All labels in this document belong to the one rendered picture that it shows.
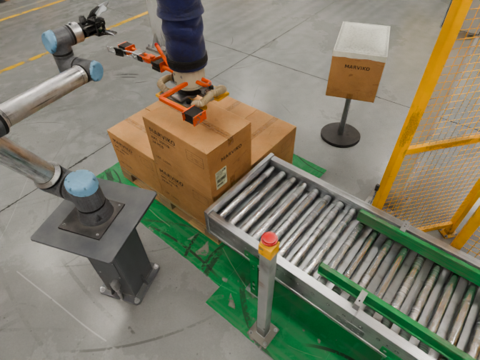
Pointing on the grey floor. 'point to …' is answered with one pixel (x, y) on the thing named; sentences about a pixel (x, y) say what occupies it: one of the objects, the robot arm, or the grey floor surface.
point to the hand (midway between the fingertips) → (112, 17)
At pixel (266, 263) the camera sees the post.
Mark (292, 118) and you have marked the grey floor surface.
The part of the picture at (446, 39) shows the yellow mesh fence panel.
